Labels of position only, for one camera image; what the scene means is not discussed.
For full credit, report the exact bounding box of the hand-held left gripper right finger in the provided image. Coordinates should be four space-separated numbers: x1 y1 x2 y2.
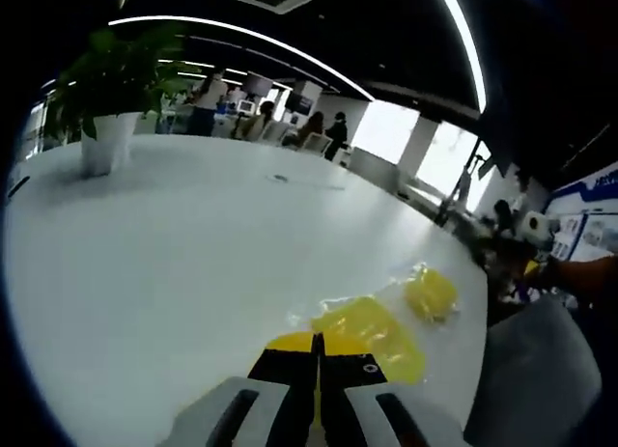
316 341 465 447

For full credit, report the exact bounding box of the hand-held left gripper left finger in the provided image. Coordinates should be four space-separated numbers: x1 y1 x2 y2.
166 331 321 447

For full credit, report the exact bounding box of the large yellow silicone block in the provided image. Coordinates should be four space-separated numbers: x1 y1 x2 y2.
308 295 430 386

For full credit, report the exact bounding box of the small yellow silicone block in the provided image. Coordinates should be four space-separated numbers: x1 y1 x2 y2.
403 266 461 323

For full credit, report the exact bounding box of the large dark hanging monitor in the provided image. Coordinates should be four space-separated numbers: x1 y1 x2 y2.
477 132 514 179

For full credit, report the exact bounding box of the tripod stand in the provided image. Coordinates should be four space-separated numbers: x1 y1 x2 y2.
433 141 490 227

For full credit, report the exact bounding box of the grey office chair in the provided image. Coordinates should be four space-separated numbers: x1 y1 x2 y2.
463 295 604 447

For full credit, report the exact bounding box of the bright ceiling light strip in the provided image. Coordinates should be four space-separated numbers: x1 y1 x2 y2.
433 0 487 114

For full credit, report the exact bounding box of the dark display screen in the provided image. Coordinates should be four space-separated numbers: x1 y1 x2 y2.
285 92 318 117

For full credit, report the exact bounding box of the hanging dark screen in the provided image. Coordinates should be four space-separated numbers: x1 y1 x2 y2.
243 74 274 96

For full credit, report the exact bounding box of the green potted plant white pot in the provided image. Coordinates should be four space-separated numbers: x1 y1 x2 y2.
46 25 204 179

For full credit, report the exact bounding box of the long curved ceiling light strip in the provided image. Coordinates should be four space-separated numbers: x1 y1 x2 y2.
107 15 376 101

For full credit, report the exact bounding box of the blue white wall poster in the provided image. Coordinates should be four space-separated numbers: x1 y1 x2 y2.
541 160 618 264

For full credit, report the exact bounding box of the black cable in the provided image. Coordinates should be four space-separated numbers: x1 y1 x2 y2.
6 175 32 198

